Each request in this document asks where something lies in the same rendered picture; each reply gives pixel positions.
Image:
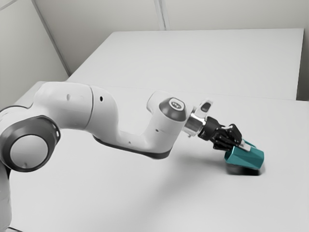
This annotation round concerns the teal faceted mug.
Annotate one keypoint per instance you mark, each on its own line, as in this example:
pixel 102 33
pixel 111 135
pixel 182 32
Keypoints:
pixel 246 159

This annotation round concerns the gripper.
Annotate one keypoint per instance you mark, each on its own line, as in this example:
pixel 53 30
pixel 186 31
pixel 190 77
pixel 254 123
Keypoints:
pixel 213 130

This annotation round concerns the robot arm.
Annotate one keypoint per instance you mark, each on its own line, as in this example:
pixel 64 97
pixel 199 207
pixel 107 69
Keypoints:
pixel 135 118

